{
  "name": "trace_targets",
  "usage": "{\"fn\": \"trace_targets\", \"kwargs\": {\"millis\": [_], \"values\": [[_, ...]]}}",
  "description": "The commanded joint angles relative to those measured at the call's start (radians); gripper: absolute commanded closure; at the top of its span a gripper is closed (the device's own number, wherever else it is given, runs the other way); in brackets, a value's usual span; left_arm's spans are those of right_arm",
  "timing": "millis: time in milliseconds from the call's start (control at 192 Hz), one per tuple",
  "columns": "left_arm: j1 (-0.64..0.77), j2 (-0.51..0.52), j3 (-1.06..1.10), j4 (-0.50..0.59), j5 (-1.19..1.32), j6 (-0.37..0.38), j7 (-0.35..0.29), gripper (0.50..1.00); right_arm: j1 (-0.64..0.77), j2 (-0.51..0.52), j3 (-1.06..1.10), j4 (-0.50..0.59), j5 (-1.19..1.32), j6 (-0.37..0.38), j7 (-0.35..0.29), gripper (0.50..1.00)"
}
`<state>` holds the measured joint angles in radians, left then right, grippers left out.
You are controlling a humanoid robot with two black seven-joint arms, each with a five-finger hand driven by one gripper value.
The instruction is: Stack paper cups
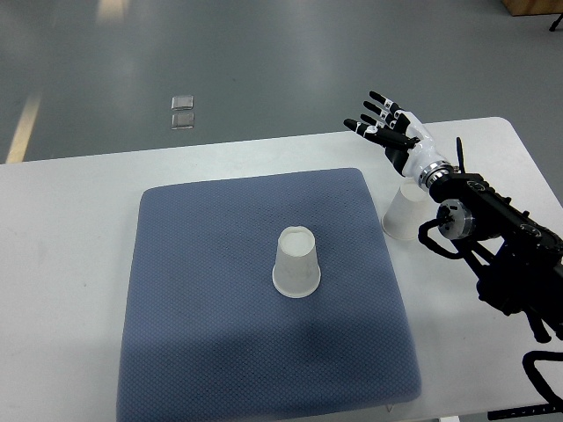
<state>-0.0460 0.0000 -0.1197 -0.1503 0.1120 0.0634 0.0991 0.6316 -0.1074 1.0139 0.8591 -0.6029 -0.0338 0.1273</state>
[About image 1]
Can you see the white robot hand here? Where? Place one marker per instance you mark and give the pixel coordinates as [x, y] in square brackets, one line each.
[394, 128]

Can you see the white paper cup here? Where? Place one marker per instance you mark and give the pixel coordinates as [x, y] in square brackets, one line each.
[406, 211]
[296, 273]

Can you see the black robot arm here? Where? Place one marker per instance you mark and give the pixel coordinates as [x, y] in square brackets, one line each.
[518, 262]

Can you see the wooden box corner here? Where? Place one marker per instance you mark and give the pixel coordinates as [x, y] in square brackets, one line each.
[518, 8]

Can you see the black tripod leg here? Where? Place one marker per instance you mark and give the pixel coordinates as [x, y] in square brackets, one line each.
[553, 27]

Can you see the lower metal floor plate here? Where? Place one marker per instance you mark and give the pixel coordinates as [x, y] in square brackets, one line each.
[182, 121]

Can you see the metal floor plate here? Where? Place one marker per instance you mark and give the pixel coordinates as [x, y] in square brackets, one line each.
[182, 121]
[182, 102]

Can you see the upper metal floor plate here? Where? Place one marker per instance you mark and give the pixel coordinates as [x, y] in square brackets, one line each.
[182, 102]

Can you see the blue grey cushion mat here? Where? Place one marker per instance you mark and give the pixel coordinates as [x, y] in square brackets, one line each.
[207, 336]

